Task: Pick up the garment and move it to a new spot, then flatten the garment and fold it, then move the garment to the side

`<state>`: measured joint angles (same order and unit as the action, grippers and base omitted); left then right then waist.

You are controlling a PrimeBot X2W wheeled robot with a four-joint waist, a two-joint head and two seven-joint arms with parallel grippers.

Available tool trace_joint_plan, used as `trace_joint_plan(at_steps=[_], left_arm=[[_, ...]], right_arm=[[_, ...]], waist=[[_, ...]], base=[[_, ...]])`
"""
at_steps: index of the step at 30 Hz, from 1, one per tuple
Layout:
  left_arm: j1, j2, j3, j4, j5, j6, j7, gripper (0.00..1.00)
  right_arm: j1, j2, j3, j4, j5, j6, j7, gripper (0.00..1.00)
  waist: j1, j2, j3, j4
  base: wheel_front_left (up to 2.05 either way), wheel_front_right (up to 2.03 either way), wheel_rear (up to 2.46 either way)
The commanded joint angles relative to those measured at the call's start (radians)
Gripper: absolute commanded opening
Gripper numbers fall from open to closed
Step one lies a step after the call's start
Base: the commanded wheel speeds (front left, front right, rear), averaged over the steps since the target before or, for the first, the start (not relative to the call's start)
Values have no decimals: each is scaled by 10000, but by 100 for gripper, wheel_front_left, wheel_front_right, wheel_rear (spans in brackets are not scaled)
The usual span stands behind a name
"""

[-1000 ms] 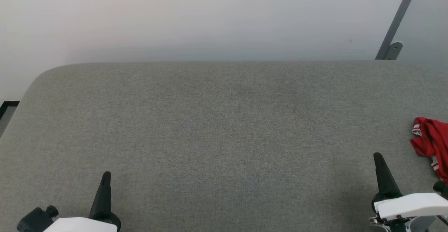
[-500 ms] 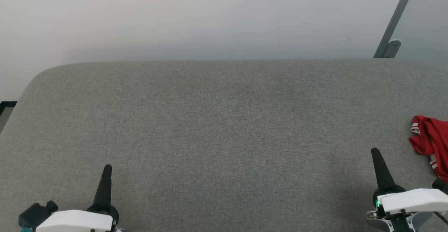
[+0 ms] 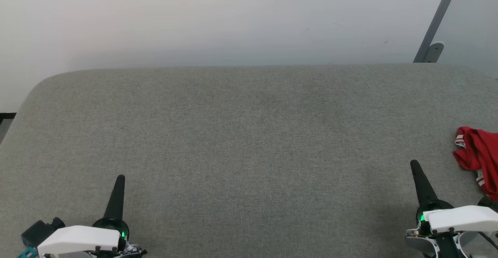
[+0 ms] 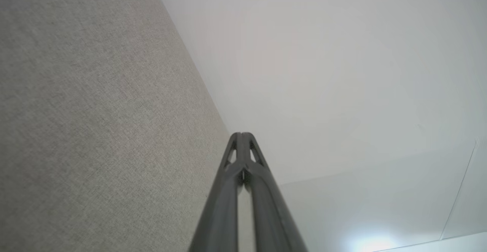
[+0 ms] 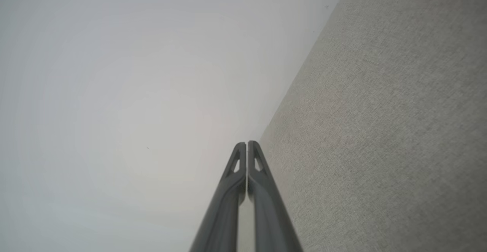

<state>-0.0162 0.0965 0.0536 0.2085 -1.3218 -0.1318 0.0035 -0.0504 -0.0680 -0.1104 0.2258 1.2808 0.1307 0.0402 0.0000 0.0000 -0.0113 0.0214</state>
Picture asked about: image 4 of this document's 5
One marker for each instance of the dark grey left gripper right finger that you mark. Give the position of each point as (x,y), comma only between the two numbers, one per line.
(270,210)

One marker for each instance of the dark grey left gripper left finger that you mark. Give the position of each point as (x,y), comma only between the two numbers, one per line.
(218,210)

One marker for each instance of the grey fabric sofa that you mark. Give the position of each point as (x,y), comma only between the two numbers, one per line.
(95,130)

